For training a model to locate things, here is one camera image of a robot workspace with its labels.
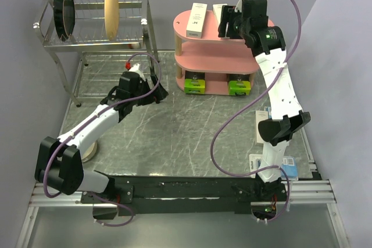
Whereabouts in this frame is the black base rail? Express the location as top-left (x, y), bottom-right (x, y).
top-left (81, 176), bottom-right (287, 214)

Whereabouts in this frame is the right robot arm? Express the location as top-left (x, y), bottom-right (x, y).
top-left (218, 0), bottom-right (310, 200)

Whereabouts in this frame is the beige tape roll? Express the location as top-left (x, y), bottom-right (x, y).
top-left (81, 141), bottom-right (98, 163)

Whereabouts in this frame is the black plate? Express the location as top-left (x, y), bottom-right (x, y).
top-left (53, 0), bottom-right (76, 42)

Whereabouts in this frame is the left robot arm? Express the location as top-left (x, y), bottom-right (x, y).
top-left (34, 70), bottom-right (168, 203)

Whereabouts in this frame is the beige wooden plate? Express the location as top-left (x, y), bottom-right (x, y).
top-left (104, 0), bottom-right (120, 41)

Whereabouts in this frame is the blue razor blister pack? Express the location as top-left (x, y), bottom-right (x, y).
top-left (264, 106), bottom-right (271, 118)
top-left (249, 154), bottom-right (299, 181)

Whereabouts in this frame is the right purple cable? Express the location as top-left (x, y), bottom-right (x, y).
top-left (209, 0), bottom-right (302, 227)

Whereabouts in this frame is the white slim box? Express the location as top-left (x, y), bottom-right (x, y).
top-left (212, 3), bottom-right (227, 26)
top-left (186, 3), bottom-right (208, 38)
top-left (255, 110), bottom-right (269, 145)

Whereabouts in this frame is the purple cable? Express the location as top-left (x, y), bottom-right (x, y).
top-left (209, 0), bottom-right (302, 227)
top-left (43, 52), bottom-right (162, 228)

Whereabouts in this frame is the metal dish rack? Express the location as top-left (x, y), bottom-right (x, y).
top-left (33, 0), bottom-right (158, 107)

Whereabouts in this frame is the pink three-tier shelf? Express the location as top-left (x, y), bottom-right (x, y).
top-left (173, 10), bottom-right (259, 95)

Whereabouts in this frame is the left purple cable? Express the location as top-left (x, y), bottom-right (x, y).
top-left (43, 52), bottom-right (162, 228)

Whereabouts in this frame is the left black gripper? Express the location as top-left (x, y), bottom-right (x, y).
top-left (130, 74), bottom-right (168, 106)

